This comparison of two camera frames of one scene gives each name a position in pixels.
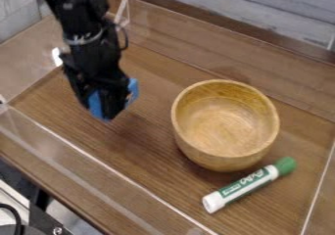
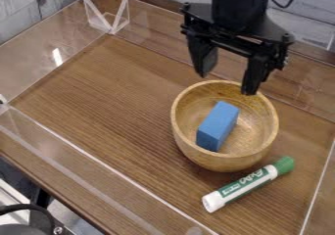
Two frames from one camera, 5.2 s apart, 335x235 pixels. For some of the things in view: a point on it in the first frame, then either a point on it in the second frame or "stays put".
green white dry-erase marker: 215,199 stays put
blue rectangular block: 96,105 to 218,125
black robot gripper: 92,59 to 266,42
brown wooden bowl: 225,124 stays put
